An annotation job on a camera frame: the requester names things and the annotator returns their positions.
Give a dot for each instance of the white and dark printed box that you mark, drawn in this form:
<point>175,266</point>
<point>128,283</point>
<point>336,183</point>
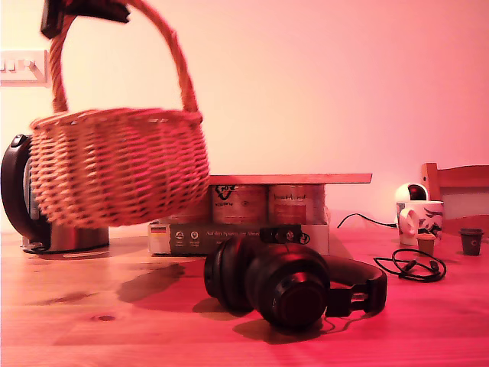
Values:
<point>229,241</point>

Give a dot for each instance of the labelled metal jar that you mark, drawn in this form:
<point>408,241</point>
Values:
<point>191,218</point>
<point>294,208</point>
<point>238,206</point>

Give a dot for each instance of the white wall switch plate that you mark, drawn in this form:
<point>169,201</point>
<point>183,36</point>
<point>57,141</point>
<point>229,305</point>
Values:
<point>23,74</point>

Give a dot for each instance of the white mug with dark print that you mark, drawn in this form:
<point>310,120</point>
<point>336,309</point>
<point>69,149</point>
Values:
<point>431,225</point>

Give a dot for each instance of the wooden shelf board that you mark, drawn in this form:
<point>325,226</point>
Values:
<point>290,178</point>

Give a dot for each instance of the round white security camera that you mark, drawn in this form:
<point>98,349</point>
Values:
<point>401,193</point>

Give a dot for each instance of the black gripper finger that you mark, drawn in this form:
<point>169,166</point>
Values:
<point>103,9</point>
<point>53,17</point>

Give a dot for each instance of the small cork-coloured cup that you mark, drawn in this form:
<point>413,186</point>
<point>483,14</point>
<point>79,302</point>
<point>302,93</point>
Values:
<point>426,244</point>

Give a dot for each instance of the small dark brown cup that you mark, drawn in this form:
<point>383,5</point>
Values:
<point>471,242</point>

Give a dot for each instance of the black over-ear headphones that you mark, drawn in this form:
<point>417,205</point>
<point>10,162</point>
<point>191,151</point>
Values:
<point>290,290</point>

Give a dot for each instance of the small black printed packet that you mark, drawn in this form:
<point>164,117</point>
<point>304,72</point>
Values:
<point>280,235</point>

